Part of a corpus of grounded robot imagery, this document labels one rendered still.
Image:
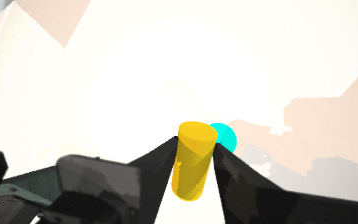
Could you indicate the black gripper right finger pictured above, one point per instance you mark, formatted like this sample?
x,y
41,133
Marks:
x,y
248,197

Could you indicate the cyan circle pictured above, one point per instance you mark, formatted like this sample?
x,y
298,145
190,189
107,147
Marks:
x,y
226,136

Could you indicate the yellow cylinder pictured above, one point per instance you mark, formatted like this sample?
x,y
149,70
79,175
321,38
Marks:
x,y
195,149

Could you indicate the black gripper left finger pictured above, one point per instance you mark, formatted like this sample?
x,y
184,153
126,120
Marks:
x,y
140,183

